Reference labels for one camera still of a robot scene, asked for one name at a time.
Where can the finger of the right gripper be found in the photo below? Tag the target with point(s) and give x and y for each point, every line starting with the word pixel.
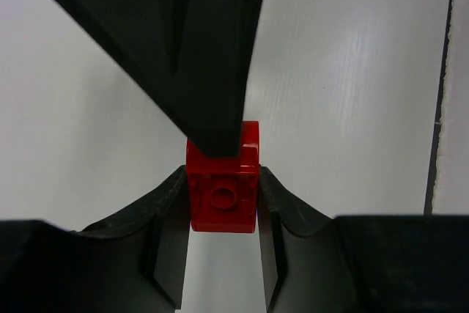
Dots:
pixel 191 57

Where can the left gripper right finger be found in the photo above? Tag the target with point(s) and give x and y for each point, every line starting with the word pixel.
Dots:
pixel 313 263

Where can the red round lego plate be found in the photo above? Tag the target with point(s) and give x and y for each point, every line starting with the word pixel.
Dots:
pixel 224 191

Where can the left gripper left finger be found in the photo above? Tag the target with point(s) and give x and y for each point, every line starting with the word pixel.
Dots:
pixel 131 261

